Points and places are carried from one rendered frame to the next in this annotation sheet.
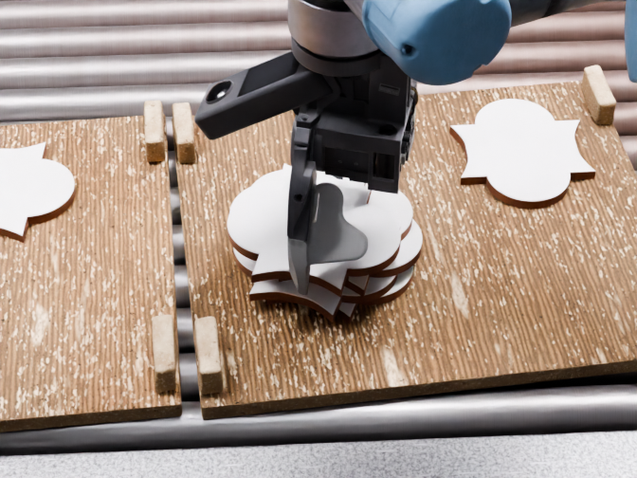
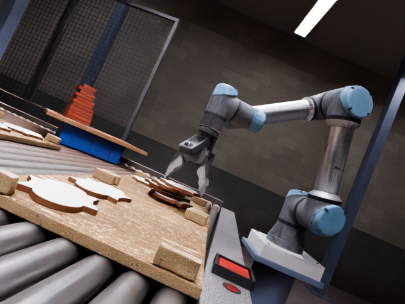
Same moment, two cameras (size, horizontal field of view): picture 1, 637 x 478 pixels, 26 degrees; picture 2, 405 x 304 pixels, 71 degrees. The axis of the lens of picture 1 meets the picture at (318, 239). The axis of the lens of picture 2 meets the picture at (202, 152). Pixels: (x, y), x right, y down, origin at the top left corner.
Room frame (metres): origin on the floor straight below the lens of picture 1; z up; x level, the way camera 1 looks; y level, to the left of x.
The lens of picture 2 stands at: (0.62, 0.88, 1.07)
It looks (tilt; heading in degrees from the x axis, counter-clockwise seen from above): 3 degrees up; 280
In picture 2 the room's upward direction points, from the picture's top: 24 degrees clockwise
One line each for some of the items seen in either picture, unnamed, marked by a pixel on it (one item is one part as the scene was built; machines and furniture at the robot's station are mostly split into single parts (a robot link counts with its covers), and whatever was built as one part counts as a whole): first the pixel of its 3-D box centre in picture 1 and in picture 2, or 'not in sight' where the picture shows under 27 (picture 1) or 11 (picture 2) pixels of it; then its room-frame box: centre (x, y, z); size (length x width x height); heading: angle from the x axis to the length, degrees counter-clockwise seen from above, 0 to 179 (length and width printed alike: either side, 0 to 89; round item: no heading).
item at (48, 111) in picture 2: not in sight; (93, 130); (1.49, -0.58, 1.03); 0.50 x 0.50 x 0.02; 40
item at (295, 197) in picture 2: not in sight; (299, 207); (0.37, -0.34, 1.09); 0.13 x 0.12 x 0.14; 114
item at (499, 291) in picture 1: (420, 229); (161, 197); (0.86, -0.09, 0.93); 0.41 x 0.35 x 0.02; 98
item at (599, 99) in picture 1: (597, 95); (141, 175); (1.02, -0.26, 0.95); 0.06 x 0.02 x 0.03; 8
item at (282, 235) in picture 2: not in sight; (288, 234); (0.37, -0.35, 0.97); 0.15 x 0.15 x 0.10
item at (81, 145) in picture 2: not in sight; (88, 140); (1.45, -0.53, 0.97); 0.31 x 0.31 x 0.10; 40
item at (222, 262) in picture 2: not in sight; (232, 271); (0.57, 0.33, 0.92); 0.06 x 0.06 x 0.01; 3
